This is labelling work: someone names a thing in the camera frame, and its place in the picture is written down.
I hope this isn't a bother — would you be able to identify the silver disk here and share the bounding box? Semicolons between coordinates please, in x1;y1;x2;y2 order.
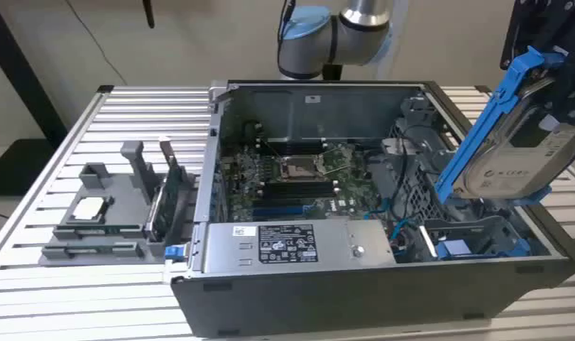
432;45;575;207

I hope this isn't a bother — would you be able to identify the grey disk bay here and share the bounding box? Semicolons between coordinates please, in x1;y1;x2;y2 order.
422;204;556;262

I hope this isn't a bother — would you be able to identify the empty blue disk carrier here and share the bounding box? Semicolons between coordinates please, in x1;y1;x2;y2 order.
436;238;538;259

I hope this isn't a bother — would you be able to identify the blue expansion slot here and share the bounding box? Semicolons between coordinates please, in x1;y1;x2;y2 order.
252;212;308;220
254;205;316;213

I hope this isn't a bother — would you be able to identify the grey perforated fan cage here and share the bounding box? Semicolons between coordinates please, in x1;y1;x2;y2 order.
388;94;463;217

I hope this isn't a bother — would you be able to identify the metal socket cover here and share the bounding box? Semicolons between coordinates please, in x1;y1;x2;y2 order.
316;145;359;175

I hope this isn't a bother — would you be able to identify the green motherboard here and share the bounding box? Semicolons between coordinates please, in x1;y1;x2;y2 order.
219;141;384;223

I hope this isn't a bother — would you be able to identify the CPU socket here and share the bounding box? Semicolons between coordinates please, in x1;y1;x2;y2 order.
276;156;327;180

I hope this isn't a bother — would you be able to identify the thin metal locking lever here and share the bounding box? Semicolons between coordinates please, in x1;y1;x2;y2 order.
260;139;284;159

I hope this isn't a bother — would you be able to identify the black open PC case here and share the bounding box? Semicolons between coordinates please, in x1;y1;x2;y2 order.
170;79;575;338

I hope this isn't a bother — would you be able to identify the green graphics card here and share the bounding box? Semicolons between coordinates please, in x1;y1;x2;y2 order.
144;136;194;243

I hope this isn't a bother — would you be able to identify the silver power supply unit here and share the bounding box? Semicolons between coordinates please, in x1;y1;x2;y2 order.
203;219;395;275

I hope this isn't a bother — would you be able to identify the blue plastic case latch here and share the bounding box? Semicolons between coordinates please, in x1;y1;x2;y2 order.
164;244;187;262

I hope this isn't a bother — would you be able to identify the grey parts rack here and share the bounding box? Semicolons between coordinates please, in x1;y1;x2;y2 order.
39;140;203;267

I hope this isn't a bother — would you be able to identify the silver CPU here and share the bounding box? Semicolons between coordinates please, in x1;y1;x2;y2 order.
73;197;111;220

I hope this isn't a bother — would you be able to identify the black box on floor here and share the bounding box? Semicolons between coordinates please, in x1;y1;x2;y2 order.
0;138;76;196

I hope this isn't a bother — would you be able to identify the thin black wire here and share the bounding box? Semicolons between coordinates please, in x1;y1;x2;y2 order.
390;123;443;223

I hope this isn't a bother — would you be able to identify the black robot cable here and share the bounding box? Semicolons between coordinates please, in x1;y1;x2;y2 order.
279;0;299;44

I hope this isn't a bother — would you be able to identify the blue wire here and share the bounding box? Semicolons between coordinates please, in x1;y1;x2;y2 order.
367;208;416;244

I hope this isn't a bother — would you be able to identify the black hanging strap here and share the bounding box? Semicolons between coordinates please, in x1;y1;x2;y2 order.
141;0;157;29

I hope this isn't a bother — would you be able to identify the black slanted post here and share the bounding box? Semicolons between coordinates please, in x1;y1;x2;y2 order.
0;0;71;143

